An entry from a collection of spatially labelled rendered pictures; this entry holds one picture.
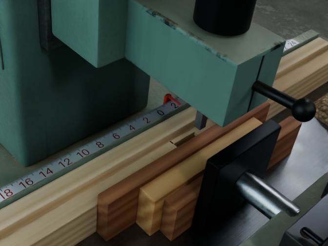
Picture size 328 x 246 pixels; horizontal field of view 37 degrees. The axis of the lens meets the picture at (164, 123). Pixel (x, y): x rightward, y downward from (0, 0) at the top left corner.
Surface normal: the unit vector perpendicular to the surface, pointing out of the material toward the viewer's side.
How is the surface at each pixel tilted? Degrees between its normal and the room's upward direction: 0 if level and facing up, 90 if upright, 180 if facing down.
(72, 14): 90
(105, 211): 90
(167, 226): 90
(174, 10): 0
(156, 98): 0
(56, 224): 0
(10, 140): 90
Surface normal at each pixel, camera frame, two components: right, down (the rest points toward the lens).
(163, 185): 0.11, -0.75
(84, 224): 0.69, 0.53
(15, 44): 0.47, 0.61
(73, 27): -0.72, 0.40
